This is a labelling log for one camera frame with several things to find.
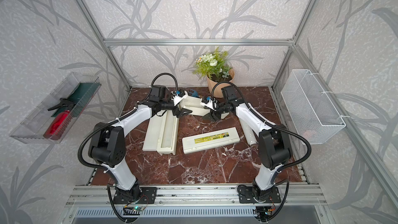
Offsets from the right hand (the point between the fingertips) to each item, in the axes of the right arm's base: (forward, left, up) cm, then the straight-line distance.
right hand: (204, 110), depth 86 cm
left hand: (+3, +9, +1) cm, 10 cm away
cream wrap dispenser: (+2, +6, +1) cm, 6 cm away
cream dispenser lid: (-11, -3, -16) cm, 19 cm away
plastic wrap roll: (-7, -26, -14) cm, 31 cm away
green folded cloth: (-3, +58, +16) cm, 60 cm away
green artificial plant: (+25, -5, +12) cm, 28 cm away
